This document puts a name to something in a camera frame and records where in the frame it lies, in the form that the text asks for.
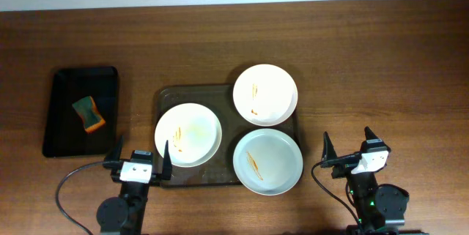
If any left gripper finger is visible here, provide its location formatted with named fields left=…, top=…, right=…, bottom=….
left=161, top=141, right=172, bottom=181
left=104, top=135, right=124, bottom=162

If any white plate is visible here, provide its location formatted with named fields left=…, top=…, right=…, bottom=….
left=232, top=64, right=298, bottom=127
left=154, top=103, right=222, bottom=168

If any green and orange sponge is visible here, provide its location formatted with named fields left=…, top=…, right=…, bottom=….
left=72, top=96, right=106, bottom=134

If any grey-white plate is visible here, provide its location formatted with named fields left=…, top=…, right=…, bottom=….
left=232, top=128, right=303, bottom=196

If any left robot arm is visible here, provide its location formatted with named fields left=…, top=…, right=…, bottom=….
left=96, top=138, right=172, bottom=235

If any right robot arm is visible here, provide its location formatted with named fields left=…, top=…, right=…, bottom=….
left=320, top=127, right=410, bottom=235

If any small black tray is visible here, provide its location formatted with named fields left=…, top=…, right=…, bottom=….
left=43, top=66, right=119, bottom=157

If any large brown serving tray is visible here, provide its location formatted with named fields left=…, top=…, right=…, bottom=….
left=152, top=83, right=302, bottom=188

